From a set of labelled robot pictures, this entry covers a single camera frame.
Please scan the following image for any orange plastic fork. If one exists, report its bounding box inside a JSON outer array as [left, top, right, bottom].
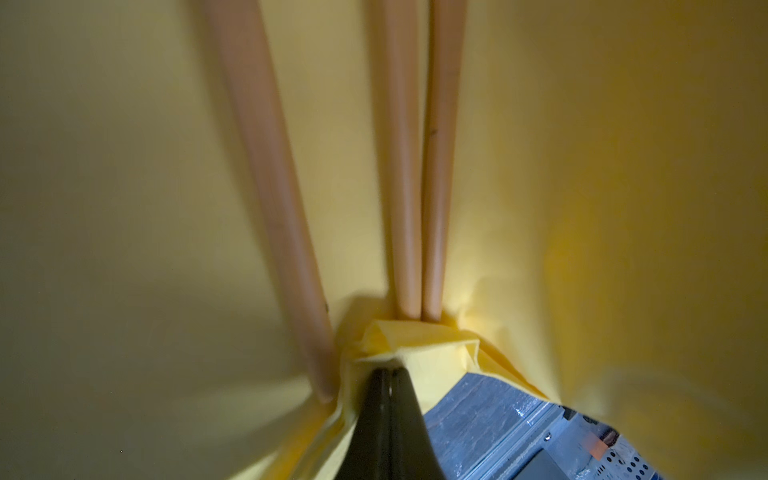
[[372, 1, 422, 320]]

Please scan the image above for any orange plastic spoon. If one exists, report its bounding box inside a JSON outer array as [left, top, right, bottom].
[[203, 1, 339, 403]]

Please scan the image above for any orange plastic knife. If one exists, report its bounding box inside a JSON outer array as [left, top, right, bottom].
[[422, 1, 468, 322]]

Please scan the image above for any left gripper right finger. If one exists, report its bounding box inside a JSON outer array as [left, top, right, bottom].
[[391, 368, 445, 480]]

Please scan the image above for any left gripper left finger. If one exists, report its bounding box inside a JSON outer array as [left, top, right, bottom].
[[335, 368, 392, 480]]

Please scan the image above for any white perforated metal bin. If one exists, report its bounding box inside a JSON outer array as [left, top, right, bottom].
[[590, 436, 662, 480]]

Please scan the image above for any yellow paper napkin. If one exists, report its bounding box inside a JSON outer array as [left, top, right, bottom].
[[1, 1, 767, 479]]

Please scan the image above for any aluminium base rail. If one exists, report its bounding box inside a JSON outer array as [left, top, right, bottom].
[[460, 404, 569, 479]]

